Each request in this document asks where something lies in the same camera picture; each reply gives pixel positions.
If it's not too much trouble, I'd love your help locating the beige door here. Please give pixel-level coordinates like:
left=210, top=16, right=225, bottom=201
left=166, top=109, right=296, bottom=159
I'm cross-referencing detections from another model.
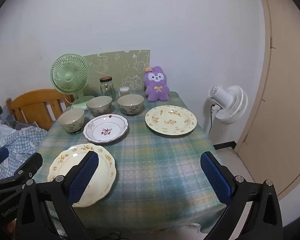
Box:
left=234, top=0, right=300, bottom=198

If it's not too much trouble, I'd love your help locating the floral ceramic bowl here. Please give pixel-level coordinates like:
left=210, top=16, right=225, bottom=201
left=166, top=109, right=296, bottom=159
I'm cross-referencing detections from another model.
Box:
left=57, top=108, right=85, bottom=134
left=117, top=94, right=145, bottom=116
left=86, top=96, right=113, bottom=117

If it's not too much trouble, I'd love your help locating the glass jar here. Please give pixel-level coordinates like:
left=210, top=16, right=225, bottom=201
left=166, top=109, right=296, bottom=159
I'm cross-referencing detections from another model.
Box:
left=100, top=76, right=115, bottom=101

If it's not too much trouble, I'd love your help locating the black fan cable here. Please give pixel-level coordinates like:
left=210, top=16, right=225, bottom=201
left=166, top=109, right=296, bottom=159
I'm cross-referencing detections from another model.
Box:
left=209, top=104, right=216, bottom=134

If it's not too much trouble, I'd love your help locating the white fan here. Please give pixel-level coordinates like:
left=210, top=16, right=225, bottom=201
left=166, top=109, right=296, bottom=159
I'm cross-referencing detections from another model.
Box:
left=209, top=85, right=249, bottom=125

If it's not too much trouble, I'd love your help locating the cream yellow-flower round plate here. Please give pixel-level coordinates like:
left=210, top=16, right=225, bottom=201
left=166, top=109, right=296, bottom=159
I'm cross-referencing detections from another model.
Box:
left=145, top=105, right=197, bottom=136

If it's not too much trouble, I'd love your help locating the wooden bed headboard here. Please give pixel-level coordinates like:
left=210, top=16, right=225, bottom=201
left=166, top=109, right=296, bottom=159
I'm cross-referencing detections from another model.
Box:
left=6, top=89, right=74, bottom=131

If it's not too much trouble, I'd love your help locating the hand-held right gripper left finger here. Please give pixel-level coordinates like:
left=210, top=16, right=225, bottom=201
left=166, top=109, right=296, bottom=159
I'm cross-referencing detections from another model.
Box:
left=14, top=151, right=100, bottom=240

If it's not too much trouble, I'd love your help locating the purple plush bunny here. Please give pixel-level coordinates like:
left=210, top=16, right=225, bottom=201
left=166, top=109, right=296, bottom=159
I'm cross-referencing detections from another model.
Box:
left=143, top=66, right=171, bottom=103

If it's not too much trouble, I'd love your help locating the cream yellow-flower scalloped plate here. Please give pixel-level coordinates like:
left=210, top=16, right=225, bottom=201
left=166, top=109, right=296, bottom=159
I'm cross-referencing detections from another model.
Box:
left=47, top=143, right=117, bottom=208

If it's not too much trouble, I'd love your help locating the green printed board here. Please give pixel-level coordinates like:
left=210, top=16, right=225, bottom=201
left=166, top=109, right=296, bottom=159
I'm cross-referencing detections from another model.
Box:
left=83, top=50, right=151, bottom=97

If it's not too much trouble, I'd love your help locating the white red-pattern plate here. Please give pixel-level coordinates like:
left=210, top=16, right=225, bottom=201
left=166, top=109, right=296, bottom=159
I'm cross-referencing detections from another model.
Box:
left=83, top=114, right=129, bottom=144

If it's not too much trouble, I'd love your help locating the blue checked blanket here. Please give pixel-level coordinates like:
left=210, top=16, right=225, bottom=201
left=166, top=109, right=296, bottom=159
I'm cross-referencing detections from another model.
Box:
left=0, top=122, right=49, bottom=183

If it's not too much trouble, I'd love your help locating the black floor cable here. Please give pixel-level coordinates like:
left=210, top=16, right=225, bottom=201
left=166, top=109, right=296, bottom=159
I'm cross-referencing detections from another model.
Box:
left=94, top=231, right=127, bottom=240

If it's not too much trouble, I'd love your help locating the green desk fan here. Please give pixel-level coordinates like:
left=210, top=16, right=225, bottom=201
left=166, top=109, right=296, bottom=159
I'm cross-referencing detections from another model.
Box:
left=51, top=53, right=96, bottom=111

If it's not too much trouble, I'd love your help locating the grey cloth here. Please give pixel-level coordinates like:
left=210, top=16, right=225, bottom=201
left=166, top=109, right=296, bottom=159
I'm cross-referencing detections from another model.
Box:
left=4, top=120, right=40, bottom=131

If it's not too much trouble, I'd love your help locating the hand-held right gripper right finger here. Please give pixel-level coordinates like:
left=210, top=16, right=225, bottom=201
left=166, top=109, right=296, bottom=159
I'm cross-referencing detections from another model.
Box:
left=200, top=151, right=283, bottom=240

